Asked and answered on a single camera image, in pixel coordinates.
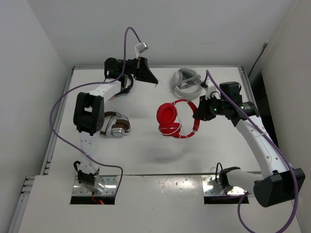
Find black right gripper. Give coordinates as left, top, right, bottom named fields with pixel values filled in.
left=193, top=94, right=227, bottom=121

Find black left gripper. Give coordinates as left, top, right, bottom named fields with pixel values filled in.
left=119, top=57, right=157, bottom=84

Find white headphone cable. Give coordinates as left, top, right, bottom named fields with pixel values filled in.
left=155, top=81, right=197, bottom=139

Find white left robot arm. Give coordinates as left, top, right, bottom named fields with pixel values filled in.
left=73, top=56, right=158, bottom=190

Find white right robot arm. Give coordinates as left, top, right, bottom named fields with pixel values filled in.
left=193, top=82, right=305, bottom=207

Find black headphones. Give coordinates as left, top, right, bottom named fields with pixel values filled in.
left=114, top=74, right=134, bottom=97

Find grey white headphones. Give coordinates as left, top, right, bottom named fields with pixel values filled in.
left=171, top=67, right=203, bottom=100

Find brown silver headphones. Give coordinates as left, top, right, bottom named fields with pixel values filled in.
left=100, top=111, right=131, bottom=138

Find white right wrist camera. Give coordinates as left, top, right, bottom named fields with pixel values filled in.
left=201, top=81, right=218, bottom=100

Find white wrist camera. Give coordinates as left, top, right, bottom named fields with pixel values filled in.
left=135, top=42, right=149, bottom=56
left=201, top=81, right=218, bottom=100

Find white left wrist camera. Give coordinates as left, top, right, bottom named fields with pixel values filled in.
left=135, top=42, right=149, bottom=56

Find black wall cable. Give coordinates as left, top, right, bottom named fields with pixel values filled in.
left=248, top=42, right=269, bottom=77

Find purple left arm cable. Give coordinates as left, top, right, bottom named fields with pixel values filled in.
left=49, top=27, right=143, bottom=199

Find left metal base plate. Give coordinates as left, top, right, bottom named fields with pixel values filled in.
left=72, top=176, right=117, bottom=197

